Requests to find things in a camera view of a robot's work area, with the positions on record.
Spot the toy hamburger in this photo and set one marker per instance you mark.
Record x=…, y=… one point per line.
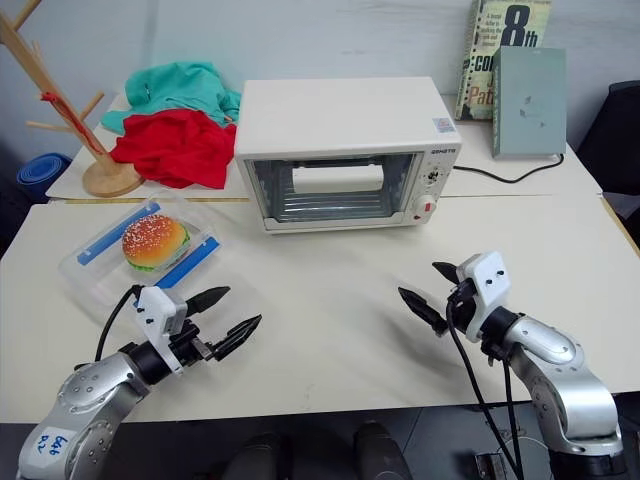
x=156, y=244

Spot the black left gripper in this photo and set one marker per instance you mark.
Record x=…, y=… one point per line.
x=192, y=344

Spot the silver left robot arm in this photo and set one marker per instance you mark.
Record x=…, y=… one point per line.
x=85, y=400

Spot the clear plastic food container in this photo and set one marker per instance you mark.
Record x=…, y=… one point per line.
x=100, y=270

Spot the white toaster oven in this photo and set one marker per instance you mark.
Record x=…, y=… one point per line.
x=345, y=155

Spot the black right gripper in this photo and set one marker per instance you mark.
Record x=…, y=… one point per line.
x=461, y=306

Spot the wooden mug tree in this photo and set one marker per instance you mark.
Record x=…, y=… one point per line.
x=65, y=115

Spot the blue rolled mat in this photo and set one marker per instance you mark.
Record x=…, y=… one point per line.
x=42, y=172

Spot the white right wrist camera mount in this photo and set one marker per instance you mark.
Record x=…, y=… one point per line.
x=485, y=290

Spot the black chair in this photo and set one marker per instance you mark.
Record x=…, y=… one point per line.
x=617, y=145

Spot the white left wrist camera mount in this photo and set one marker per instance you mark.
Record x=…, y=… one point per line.
x=159, y=320

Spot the grey-green hardcover book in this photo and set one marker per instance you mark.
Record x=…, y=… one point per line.
x=530, y=105

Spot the teal cloth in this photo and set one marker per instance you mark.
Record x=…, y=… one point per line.
x=175, y=90

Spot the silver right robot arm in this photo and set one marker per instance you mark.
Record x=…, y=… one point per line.
x=560, y=370

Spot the red cloth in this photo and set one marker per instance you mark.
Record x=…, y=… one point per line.
x=175, y=150

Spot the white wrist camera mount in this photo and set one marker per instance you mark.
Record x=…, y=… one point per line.
x=485, y=290
x=159, y=320

